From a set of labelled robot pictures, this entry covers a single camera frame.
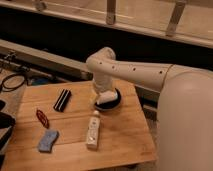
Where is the white bottle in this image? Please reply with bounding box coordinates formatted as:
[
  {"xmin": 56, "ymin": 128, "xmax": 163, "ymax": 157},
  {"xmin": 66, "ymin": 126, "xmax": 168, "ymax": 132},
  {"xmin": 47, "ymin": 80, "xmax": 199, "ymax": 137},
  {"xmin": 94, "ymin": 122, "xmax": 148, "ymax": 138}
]
[{"xmin": 86, "ymin": 111, "xmax": 100, "ymax": 150}]

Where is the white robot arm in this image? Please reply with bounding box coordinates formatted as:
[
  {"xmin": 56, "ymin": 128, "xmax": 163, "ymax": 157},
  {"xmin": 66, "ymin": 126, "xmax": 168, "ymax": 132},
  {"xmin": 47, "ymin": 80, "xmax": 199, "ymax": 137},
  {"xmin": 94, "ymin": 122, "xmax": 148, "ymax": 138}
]
[{"xmin": 86, "ymin": 47, "xmax": 213, "ymax": 171}]

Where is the white paper cup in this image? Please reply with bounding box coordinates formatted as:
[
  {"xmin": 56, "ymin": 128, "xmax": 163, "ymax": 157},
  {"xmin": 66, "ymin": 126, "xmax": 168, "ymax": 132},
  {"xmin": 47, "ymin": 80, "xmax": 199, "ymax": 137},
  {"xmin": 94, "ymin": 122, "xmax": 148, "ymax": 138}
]
[{"xmin": 97, "ymin": 91, "xmax": 118, "ymax": 104}]

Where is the black round plate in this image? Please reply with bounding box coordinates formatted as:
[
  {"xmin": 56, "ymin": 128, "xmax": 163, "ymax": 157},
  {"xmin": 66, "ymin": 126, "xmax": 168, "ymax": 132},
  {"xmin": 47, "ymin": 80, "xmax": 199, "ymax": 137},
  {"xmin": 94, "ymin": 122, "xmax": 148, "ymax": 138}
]
[{"xmin": 94, "ymin": 89, "xmax": 121, "ymax": 111}]

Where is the black striped box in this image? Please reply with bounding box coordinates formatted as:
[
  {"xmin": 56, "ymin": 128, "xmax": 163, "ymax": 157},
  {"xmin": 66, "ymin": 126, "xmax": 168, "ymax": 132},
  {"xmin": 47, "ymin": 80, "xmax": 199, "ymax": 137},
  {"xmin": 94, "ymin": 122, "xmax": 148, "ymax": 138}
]
[{"xmin": 53, "ymin": 89, "xmax": 71, "ymax": 112}]

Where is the wooden table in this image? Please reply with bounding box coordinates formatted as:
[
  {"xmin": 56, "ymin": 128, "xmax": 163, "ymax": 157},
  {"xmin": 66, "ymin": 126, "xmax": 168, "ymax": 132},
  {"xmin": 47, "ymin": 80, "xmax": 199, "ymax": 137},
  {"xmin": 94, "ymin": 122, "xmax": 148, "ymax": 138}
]
[{"xmin": 1, "ymin": 80, "xmax": 156, "ymax": 171}]

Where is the blue sponge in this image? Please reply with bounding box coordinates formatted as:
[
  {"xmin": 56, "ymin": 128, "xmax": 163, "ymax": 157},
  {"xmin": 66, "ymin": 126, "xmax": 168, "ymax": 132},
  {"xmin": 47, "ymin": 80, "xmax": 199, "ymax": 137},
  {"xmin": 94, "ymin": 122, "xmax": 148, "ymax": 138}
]
[{"xmin": 37, "ymin": 129, "xmax": 59, "ymax": 153}]

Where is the black bag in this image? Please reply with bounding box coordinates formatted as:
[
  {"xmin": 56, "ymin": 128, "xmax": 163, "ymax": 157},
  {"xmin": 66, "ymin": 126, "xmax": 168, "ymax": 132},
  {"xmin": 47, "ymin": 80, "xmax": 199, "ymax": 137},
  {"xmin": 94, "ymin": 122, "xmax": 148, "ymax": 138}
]
[{"xmin": 0, "ymin": 100, "xmax": 15, "ymax": 168}]

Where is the black cable loop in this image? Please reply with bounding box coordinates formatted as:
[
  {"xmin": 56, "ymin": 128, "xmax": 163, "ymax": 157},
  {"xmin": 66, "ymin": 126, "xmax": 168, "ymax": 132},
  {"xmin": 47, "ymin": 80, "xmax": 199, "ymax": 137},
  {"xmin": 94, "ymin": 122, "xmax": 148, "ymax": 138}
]
[{"xmin": 0, "ymin": 72, "xmax": 30, "ymax": 94}]

